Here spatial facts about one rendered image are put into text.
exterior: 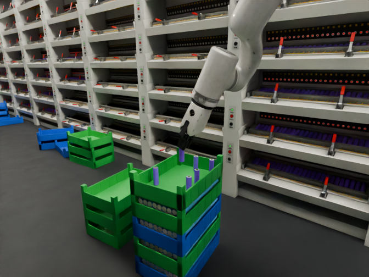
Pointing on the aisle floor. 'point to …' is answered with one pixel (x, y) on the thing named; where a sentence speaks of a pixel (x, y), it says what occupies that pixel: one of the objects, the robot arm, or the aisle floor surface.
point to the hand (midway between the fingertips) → (184, 142)
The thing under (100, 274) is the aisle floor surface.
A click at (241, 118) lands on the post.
